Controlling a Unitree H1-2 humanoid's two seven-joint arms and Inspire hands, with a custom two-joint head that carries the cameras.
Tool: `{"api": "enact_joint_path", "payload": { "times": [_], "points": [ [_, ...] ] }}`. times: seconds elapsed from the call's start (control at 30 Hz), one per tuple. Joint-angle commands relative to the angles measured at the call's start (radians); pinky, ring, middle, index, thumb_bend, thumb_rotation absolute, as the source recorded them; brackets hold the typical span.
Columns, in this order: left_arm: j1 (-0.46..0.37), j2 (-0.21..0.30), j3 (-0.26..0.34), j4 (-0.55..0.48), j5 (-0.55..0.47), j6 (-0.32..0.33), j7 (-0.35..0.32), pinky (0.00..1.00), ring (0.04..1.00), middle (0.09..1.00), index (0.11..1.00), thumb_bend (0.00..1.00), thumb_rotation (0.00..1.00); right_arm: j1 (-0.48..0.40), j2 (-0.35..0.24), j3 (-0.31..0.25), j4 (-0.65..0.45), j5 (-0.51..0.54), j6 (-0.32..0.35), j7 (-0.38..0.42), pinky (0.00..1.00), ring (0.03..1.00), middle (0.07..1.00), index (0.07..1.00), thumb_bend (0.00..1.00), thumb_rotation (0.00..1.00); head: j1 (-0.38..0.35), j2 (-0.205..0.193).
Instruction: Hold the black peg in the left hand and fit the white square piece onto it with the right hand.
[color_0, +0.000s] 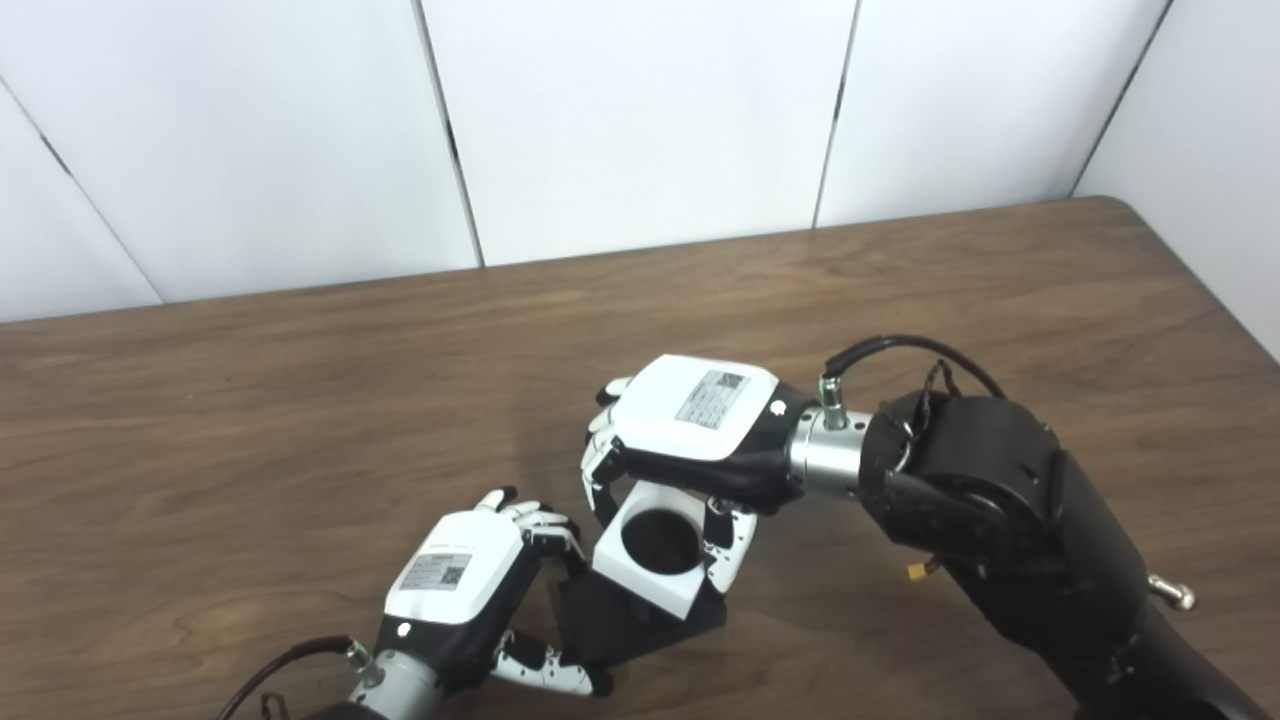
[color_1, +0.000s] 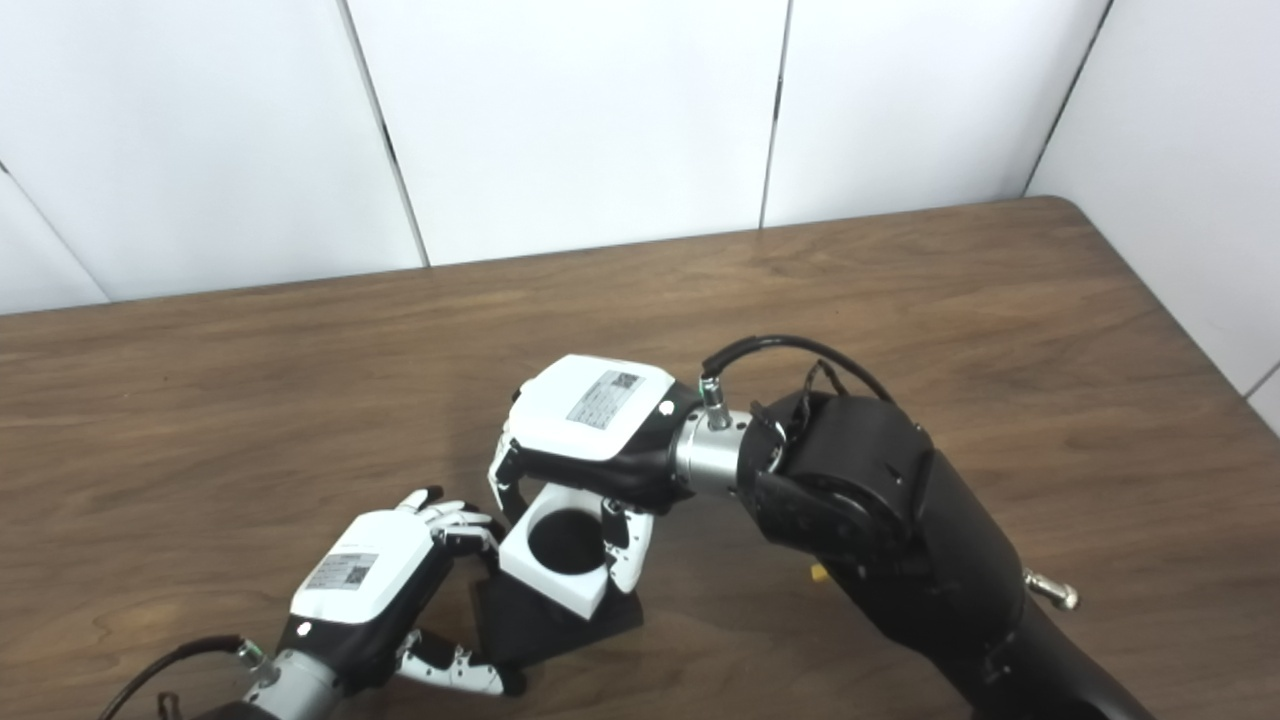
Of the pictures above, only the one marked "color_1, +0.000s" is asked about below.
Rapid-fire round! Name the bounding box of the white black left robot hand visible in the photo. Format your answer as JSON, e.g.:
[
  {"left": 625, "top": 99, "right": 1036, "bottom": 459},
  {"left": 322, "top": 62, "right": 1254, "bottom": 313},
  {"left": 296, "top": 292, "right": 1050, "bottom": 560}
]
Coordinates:
[{"left": 275, "top": 487, "right": 526, "bottom": 698}]

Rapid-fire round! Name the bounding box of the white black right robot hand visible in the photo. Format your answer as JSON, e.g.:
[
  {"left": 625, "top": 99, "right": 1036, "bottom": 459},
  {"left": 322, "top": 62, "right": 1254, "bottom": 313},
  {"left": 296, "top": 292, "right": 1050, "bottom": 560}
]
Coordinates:
[{"left": 487, "top": 354, "right": 701, "bottom": 595}]

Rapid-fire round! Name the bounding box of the black peg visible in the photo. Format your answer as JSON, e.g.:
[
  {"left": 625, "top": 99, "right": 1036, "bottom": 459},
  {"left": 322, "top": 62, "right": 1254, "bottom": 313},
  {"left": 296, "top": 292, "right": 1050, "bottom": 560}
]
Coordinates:
[{"left": 470, "top": 510, "right": 644, "bottom": 666}]

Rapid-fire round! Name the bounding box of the white square piece with hole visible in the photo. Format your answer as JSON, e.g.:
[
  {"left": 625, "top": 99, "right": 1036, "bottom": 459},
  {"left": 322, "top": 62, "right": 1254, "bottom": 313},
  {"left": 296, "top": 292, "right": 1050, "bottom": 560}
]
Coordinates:
[{"left": 498, "top": 483, "right": 626, "bottom": 617}]

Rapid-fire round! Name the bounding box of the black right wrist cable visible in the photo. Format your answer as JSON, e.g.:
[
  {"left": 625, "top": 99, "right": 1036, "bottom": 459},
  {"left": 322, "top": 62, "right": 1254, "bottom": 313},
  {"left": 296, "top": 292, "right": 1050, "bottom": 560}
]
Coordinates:
[{"left": 700, "top": 335, "right": 896, "bottom": 431}]

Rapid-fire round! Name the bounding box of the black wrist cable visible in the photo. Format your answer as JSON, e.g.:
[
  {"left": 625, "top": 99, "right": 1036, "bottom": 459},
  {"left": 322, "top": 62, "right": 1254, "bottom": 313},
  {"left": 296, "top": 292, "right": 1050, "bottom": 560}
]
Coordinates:
[
  {"left": 98, "top": 635, "right": 266, "bottom": 720},
  {"left": 700, "top": 335, "right": 896, "bottom": 431}
]

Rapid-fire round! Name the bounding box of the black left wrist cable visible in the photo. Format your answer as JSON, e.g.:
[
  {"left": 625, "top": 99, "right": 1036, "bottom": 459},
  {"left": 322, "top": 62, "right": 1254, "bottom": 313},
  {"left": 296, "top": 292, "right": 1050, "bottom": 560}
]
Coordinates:
[{"left": 98, "top": 635, "right": 266, "bottom": 720}]

